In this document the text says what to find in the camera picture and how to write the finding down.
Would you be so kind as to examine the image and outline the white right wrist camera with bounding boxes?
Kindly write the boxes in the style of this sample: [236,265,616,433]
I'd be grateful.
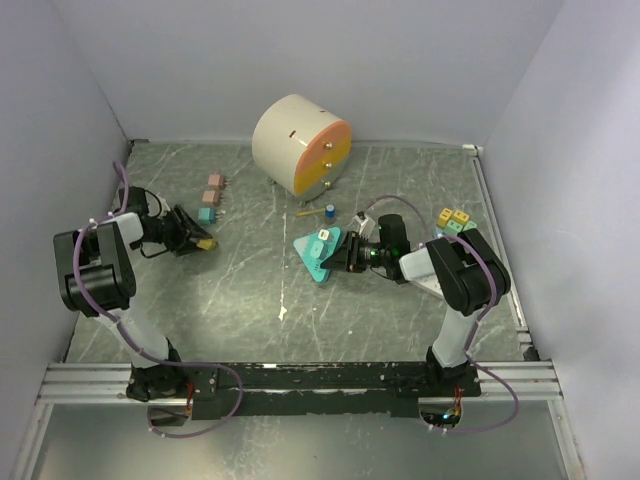
[353,211,376,239]

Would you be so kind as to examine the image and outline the teal plug on teal board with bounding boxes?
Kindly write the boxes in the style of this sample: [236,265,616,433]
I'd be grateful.
[308,239,328,261]

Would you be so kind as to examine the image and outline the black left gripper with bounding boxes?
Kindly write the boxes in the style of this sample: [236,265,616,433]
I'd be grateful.
[138,205,212,259]

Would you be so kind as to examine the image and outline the blue round socket board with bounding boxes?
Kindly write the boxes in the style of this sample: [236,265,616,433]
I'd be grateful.
[434,208,478,238]

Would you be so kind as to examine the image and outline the yellow plug block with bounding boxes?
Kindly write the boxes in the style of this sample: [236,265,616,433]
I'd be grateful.
[196,239,217,251]

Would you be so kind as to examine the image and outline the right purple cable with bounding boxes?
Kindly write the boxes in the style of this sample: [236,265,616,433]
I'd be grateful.
[364,194,521,436]

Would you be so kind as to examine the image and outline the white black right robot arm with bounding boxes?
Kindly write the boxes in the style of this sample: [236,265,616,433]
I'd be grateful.
[312,214,511,398]

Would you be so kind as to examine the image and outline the white triangular socket board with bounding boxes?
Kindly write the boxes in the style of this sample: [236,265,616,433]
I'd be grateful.
[412,276,444,299]

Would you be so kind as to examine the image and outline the pink plug block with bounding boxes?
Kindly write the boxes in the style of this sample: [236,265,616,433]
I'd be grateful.
[207,173,227,190]
[202,189,222,206]

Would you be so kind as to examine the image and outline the round beige drawer cabinet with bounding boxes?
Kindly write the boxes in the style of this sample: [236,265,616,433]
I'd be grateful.
[251,94,352,202]

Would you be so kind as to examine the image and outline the teal triangular socket board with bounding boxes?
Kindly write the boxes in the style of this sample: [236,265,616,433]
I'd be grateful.
[293,227,344,283]

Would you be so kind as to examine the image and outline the yellow marker pen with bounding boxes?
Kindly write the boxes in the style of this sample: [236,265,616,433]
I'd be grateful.
[296,209,325,218]

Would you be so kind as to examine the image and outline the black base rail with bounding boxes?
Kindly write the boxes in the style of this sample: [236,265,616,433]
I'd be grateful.
[127,359,484,421]

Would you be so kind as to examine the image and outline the teal plug block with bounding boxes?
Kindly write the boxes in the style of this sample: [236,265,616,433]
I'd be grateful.
[198,207,218,225]

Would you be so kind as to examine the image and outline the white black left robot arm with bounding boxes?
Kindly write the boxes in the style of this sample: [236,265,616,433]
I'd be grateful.
[53,187,216,402]

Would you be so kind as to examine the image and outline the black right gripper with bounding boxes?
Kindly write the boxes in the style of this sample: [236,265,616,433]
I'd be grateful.
[323,232,390,275]

